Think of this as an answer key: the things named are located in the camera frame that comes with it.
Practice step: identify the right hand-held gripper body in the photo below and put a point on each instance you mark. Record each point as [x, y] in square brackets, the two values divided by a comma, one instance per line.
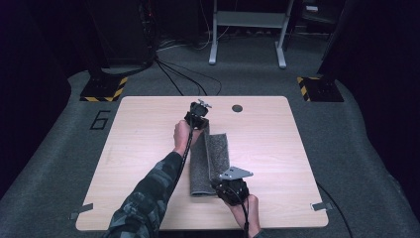
[232, 186]

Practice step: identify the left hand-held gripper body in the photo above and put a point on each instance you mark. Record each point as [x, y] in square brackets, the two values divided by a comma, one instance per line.
[197, 115]

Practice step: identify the dark grey towel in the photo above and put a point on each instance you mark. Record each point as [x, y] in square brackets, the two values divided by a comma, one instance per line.
[211, 158]

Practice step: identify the person's left hand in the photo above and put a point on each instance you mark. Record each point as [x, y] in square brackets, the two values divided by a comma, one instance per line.
[183, 135]

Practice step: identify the person's right hand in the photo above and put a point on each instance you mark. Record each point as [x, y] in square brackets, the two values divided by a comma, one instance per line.
[246, 214]

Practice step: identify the dark round table grommet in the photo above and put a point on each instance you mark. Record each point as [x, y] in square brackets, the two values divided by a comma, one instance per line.
[237, 108]

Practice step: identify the grey tape strip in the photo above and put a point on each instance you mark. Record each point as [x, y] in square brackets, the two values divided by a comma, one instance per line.
[322, 206]
[82, 211]

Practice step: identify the white metal stand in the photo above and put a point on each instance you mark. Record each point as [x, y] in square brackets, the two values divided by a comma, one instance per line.
[251, 19]

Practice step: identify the dark cabinet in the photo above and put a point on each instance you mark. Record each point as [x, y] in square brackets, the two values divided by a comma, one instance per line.
[120, 29]

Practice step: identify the black hazard-striped base plate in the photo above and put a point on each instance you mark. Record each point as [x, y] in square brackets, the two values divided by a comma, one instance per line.
[322, 89]
[103, 89]

